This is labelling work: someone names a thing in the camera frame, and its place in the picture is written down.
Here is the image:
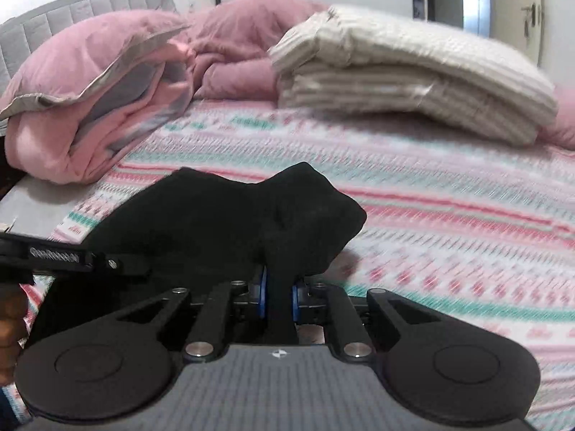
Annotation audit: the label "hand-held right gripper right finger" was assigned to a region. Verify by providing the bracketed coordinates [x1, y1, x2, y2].
[291, 282, 443, 364]

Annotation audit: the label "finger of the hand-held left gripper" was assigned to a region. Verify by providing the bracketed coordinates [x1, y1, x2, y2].
[106, 254, 152, 280]

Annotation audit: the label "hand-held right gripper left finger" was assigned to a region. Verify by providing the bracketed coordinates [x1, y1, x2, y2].
[114, 265, 269, 364]

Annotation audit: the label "black pants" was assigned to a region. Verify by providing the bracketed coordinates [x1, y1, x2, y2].
[27, 162, 368, 346]

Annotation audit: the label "person's left hand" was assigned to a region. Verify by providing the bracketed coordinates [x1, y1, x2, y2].
[0, 284, 29, 386]

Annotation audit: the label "grey mattress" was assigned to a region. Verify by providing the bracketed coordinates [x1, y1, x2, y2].
[0, 174, 97, 236]

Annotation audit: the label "striped patterned bedsheet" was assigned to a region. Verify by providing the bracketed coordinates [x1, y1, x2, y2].
[0, 98, 575, 431]

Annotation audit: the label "folded pink grey comforter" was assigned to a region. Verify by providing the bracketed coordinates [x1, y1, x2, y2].
[0, 9, 199, 186]

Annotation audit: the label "grey padded headboard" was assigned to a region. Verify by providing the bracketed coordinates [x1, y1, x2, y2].
[0, 0, 177, 96]

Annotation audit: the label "beige striped folded blanket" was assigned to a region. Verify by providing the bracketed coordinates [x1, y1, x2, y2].
[268, 5, 559, 147]

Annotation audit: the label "cream door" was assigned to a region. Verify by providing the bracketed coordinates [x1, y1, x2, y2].
[489, 0, 575, 70]

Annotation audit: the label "metal door handle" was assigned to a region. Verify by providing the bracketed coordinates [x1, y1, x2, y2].
[520, 3, 541, 28]

